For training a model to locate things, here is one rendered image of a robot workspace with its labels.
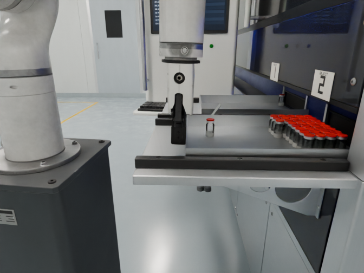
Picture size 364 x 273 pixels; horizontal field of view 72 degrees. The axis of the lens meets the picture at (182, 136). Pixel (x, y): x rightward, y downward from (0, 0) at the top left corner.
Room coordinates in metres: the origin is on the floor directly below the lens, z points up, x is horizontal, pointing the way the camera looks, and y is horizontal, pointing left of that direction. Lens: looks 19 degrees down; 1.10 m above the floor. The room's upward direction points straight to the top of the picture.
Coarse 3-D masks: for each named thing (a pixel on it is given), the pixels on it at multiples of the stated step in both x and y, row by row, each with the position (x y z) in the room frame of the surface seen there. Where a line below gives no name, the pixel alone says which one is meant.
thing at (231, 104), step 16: (208, 96) 1.04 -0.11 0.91; (224, 96) 1.04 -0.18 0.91; (240, 96) 1.04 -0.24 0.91; (256, 96) 1.04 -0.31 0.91; (272, 96) 1.04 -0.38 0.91; (208, 112) 0.79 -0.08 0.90; (224, 112) 0.79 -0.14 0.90; (240, 112) 0.79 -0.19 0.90; (256, 112) 0.78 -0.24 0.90; (272, 112) 0.78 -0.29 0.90; (288, 112) 0.78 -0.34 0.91; (304, 112) 0.78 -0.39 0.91
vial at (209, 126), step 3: (207, 123) 0.61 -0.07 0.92; (210, 123) 0.61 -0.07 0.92; (213, 123) 0.61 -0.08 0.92; (207, 126) 0.61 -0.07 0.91; (210, 126) 0.61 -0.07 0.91; (213, 126) 0.61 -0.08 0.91; (207, 129) 0.61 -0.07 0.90; (210, 129) 0.61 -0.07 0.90; (213, 129) 0.61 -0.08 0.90; (207, 132) 0.61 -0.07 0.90; (210, 132) 0.61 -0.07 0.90; (213, 132) 0.61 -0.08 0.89; (207, 135) 0.61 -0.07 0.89; (210, 135) 0.61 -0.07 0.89; (213, 135) 0.61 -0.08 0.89
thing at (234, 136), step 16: (192, 128) 0.68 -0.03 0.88; (224, 128) 0.68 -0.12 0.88; (240, 128) 0.68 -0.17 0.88; (256, 128) 0.68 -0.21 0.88; (192, 144) 0.56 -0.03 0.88; (208, 144) 0.56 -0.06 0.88; (224, 144) 0.56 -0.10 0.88; (240, 144) 0.56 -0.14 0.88; (256, 144) 0.56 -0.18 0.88; (272, 144) 0.56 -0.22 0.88; (288, 144) 0.56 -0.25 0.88
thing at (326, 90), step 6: (318, 72) 0.59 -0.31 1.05; (324, 72) 0.57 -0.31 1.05; (330, 72) 0.54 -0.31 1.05; (318, 78) 0.59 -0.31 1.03; (330, 78) 0.54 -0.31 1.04; (318, 84) 0.58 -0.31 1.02; (324, 84) 0.56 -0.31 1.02; (330, 84) 0.53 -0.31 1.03; (312, 90) 0.61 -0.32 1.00; (324, 90) 0.55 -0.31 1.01; (330, 90) 0.53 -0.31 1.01; (318, 96) 0.57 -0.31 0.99; (324, 96) 0.55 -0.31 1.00
